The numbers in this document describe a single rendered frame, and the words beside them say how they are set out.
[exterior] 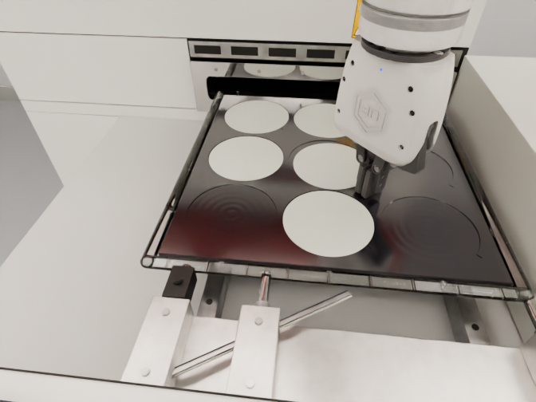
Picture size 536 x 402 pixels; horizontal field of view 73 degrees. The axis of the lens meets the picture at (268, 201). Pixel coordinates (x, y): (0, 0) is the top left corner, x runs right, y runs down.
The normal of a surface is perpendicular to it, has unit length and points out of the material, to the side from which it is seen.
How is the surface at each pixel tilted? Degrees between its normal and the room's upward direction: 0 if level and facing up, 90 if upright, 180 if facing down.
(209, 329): 0
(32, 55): 90
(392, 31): 90
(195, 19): 90
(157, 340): 0
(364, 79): 88
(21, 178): 0
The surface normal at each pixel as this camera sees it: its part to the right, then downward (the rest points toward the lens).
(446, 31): 0.36, 0.64
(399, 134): -0.77, 0.43
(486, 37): -0.11, 0.68
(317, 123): 0.00, -0.73
